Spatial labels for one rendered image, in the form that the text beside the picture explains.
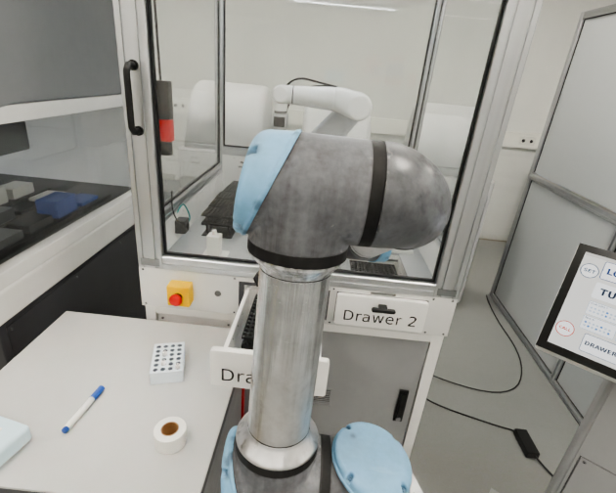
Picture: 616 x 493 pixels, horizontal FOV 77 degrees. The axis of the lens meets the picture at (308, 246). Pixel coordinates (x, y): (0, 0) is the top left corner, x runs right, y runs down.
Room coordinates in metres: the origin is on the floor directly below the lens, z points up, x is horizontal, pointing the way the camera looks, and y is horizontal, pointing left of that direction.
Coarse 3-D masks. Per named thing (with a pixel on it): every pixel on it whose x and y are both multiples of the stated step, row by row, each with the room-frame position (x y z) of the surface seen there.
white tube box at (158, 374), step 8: (160, 344) 0.90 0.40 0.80; (168, 344) 0.90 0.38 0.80; (176, 344) 0.90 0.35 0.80; (184, 344) 0.91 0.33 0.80; (160, 352) 0.86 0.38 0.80; (168, 352) 0.87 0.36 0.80; (176, 352) 0.87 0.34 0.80; (184, 352) 0.88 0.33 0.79; (152, 360) 0.83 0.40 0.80; (160, 360) 0.83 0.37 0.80; (168, 360) 0.84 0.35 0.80; (176, 360) 0.84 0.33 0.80; (184, 360) 0.87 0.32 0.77; (152, 368) 0.80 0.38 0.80; (160, 368) 0.80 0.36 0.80; (168, 368) 0.81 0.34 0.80; (152, 376) 0.78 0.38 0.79; (160, 376) 0.79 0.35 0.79; (168, 376) 0.79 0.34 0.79; (176, 376) 0.80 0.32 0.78
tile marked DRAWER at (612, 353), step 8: (584, 336) 0.83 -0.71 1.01; (592, 336) 0.82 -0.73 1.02; (584, 344) 0.81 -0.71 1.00; (592, 344) 0.81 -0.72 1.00; (600, 344) 0.80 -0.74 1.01; (608, 344) 0.80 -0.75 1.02; (592, 352) 0.79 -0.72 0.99; (600, 352) 0.79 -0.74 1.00; (608, 352) 0.78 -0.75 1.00; (608, 360) 0.77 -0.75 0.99
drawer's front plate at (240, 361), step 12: (216, 348) 0.75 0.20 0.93; (228, 348) 0.75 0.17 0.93; (240, 348) 0.76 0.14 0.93; (216, 360) 0.74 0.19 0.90; (228, 360) 0.74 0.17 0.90; (240, 360) 0.74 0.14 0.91; (324, 360) 0.74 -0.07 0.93; (216, 372) 0.74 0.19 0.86; (228, 372) 0.74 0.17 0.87; (240, 372) 0.74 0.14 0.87; (324, 372) 0.74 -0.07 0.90; (216, 384) 0.74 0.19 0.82; (228, 384) 0.74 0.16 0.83; (240, 384) 0.74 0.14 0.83; (324, 384) 0.74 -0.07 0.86
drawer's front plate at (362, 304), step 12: (336, 300) 1.06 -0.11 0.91; (348, 300) 1.06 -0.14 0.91; (360, 300) 1.06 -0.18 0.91; (372, 300) 1.06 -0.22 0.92; (384, 300) 1.06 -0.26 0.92; (396, 300) 1.06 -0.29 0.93; (408, 300) 1.06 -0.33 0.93; (420, 300) 1.07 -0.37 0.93; (336, 312) 1.06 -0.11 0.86; (348, 312) 1.06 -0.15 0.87; (360, 312) 1.06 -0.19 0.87; (372, 312) 1.06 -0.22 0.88; (396, 312) 1.05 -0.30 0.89; (408, 312) 1.05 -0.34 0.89; (420, 312) 1.05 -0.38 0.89; (348, 324) 1.06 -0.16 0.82; (360, 324) 1.06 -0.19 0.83; (372, 324) 1.06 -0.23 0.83; (384, 324) 1.05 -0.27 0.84; (408, 324) 1.05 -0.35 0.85; (420, 324) 1.05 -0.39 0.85
